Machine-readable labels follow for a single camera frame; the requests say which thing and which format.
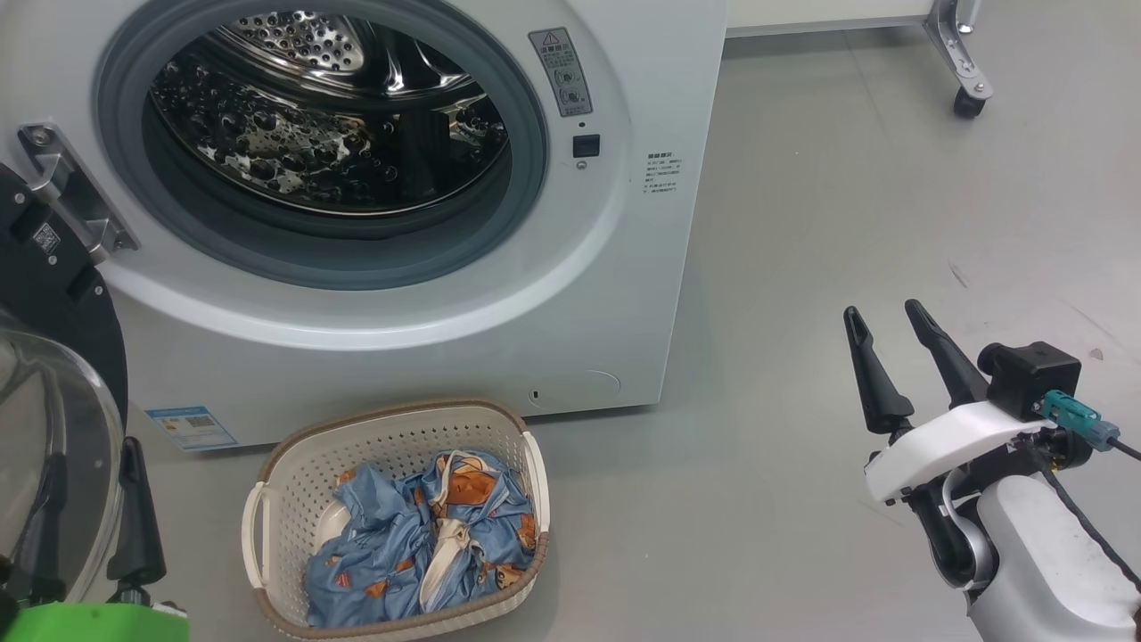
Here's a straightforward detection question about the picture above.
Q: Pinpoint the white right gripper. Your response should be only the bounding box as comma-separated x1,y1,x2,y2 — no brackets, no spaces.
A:
843,299,1057,507

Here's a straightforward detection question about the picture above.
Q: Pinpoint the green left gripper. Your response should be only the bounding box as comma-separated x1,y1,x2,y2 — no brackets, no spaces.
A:
0,437,190,642

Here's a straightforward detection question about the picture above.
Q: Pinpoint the round black glass washer door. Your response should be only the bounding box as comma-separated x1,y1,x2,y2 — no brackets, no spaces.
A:
0,160,130,607

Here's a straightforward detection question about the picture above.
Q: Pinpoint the blue garment with cream lining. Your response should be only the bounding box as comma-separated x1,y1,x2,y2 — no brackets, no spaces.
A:
406,450,538,614

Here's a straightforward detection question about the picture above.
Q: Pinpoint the cream perforated laundry basket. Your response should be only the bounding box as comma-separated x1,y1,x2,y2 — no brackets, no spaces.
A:
241,399,552,641

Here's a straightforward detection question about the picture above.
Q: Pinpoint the metal door hinge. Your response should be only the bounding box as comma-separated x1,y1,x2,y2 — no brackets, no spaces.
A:
18,123,141,265

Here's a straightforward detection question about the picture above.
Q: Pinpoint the white front-load washing machine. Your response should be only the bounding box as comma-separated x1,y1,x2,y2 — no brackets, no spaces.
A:
0,0,730,451

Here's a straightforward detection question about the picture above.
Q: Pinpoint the grey rubber door gasket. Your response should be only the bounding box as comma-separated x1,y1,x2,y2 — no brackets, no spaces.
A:
95,0,548,291

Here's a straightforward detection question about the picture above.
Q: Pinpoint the blue energy label sticker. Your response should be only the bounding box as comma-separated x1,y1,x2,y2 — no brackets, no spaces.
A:
145,406,239,452

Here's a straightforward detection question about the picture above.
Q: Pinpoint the metal stand leg with caster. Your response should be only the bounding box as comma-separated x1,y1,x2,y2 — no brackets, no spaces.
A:
923,0,995,119

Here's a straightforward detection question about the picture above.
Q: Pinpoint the round drain filter cover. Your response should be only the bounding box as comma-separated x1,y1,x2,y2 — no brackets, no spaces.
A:
528,370,621,413

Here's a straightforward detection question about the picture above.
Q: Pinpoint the steel perforated washer drum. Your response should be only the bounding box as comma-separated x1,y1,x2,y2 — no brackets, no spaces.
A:
147,9,511,218

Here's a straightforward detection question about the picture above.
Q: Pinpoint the grey warning sticker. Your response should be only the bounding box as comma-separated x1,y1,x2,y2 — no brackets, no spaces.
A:
529,27,593,119

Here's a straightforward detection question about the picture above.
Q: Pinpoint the teal cable connector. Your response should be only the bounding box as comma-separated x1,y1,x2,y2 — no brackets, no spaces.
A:
1037,390,1141,462

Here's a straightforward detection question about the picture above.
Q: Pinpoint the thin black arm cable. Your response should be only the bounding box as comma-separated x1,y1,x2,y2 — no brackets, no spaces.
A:
1023,435,1141,596

